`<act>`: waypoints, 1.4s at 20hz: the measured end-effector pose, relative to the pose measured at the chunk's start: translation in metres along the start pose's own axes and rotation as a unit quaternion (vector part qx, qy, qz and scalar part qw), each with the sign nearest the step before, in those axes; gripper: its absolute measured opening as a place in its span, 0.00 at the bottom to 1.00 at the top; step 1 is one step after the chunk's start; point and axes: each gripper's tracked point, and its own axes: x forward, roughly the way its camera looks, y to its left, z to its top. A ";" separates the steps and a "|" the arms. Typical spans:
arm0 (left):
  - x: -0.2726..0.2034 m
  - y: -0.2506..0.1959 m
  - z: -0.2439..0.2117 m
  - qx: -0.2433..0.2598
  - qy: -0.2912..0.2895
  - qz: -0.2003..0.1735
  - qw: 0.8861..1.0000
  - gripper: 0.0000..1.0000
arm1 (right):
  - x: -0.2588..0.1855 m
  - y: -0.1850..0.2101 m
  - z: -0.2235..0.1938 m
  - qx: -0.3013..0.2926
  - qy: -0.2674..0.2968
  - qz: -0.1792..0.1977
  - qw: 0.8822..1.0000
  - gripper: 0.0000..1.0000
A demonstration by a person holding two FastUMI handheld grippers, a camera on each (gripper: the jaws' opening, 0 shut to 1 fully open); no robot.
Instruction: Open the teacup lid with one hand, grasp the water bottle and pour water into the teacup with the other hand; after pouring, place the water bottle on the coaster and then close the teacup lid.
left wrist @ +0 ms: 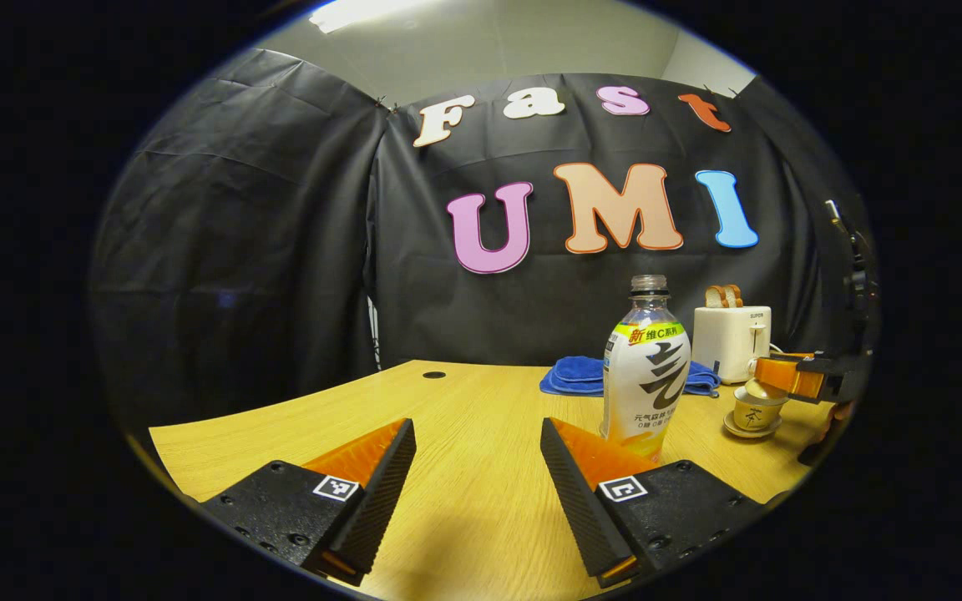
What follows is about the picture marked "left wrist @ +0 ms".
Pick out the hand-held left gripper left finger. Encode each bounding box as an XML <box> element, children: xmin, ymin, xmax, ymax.
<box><xmin>201</xmin><ymin>417</ymin><xmax>417</xmax><ymax>585</ymax></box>

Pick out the cream white toaster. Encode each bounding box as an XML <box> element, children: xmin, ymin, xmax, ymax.
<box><xmin>692</xmin><ymin>306</ymin><xmax>772</xmax><ymax>385</ymax></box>

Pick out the beige ceramic saucer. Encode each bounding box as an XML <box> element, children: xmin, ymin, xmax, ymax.
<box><xmin>722</xmin><ymin>413</ymin><xmax>782</xmax><ymax>440</ymax></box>

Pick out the clear plastic water bottle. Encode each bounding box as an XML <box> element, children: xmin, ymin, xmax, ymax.
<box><xmin>600</xmin><ymin>275</ymin><xmax>691</xmax><ymax>462</ymax></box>

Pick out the black backdrop cloth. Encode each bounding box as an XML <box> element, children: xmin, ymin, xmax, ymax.
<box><xmin>89</xmin><ymin>48</ymin><xmax>874</xmax><ymax>435</ymax></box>

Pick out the beige teacup lid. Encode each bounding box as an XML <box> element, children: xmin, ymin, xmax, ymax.
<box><xmin>744</xmin><ymin>377</ymin><xmax>791</xmax><ymax>408</ymax></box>

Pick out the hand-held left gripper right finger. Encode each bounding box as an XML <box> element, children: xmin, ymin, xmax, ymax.
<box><xmin>540</xmin><ymin>417</ymin><xmax>770</xmax><ymax>589</ymax></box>

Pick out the beige ceramic teacup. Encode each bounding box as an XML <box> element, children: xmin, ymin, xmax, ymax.
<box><xmin>733</xmin><ymin>399</ymin><xmax>784</xmax><ymax>435</ymax></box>

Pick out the blue folded towel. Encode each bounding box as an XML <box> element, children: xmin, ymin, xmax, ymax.
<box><xmin>540</xmin><ymin>356</ymin><xmax>722</xmax><ymax>398</ymax></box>

